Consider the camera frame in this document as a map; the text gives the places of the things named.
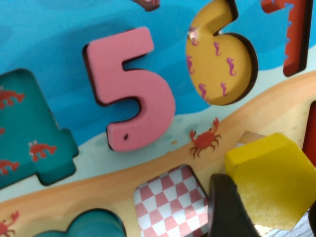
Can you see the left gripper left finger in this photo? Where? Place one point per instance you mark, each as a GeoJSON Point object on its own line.
{"type": "Point", "coordinates": [227, 209]}

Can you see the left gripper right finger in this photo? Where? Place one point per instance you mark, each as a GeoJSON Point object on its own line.
{"type": "Point", "coordinates": [313, 214]}

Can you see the yellow pentagon block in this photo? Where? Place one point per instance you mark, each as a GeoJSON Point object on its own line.
{"type": "Point", "coordinates": [266, 172]}

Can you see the colourful wooden puzzle board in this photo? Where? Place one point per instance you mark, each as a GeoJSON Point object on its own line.
{"type": "Point", "coordinates": [49, 37]}

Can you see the red triangle block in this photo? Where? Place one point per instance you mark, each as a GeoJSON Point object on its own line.
{"type": "Point", "coordinates": [311, 128]}

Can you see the pink digit five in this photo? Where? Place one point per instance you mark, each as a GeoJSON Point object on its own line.
{"type": "Point", "coordinates": [153, 103]}

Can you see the teal heart block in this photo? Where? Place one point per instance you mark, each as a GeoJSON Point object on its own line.
{"type": "Point", "coordinates": [93, 224]}

